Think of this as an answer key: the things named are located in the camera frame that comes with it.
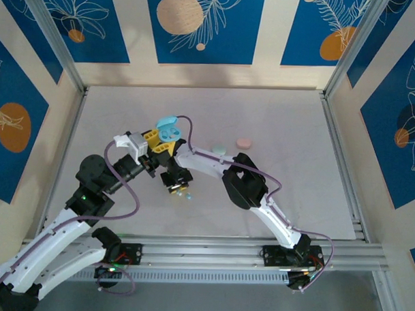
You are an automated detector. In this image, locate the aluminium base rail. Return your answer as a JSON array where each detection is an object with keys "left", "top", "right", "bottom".
[{"left": 19, "top": 228, "right": 386, "bottom": 273}]

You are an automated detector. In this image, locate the aluminium frame post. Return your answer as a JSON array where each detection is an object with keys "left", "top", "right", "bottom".
[
  {"left": 17, "top": 0, "right": 91, "bottom": 95},
  {"left": 324, "top": 0, "right": 386, "bottom": 100}
]

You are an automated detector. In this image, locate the grey slotted cable duct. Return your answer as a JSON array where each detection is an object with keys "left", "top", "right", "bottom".
[{"left": 51, "top": 261, "right": 290, "bottom": 289}]

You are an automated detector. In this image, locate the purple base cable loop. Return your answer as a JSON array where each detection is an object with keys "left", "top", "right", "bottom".
[{"left": 95, "top": 260, "right": 137, "bottom": 296}]

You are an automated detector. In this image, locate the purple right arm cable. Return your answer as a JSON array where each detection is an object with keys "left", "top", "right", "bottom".
[{"left": 170, "top": 115, "right": 339, "bottom": 296}]

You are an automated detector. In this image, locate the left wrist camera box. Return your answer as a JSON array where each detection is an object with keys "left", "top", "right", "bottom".
[{"left": 112, "top": 130, "right": 152, "bottom": 164}]

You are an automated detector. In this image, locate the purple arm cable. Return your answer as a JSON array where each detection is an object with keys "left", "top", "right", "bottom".
[
  {"left": 0, "top": 137, "right": 143, "bottom": 307},
  {"left": 170, "top": 115, "right": 339, "bottom": 296}
]

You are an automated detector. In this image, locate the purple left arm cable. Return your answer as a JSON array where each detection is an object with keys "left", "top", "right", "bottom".
[{"left": 0, "top": 137, "right": 143, "bottom": 307}]

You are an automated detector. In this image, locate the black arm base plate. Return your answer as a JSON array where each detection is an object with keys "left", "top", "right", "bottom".
[
  {"left": 260, "top": 244, "right": 325, "bottom": 269},
  {"left": 114, "top": 242, "right": 144, "bottom": 267}
]

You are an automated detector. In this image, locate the aluminium side rail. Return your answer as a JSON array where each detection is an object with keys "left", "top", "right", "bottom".
[
  {"left": 313, "top": 92, "right": 377, "bottom": 242},
  {"left": 37, "top": 88, "right": 90, "bottom": 234}
]

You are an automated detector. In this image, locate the black controller box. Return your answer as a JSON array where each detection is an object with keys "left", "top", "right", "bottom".
[
  {"left": 286, "top": 269, "right": 319, "bottom": 293},
  {"left": 93, "top": 264, "right": 123, "bottom": 290}
]

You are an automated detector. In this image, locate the blue earbud charging case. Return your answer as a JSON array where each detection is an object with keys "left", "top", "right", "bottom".
[{"left": 155, "top": 115, "right": 183, "bottom": 143}]

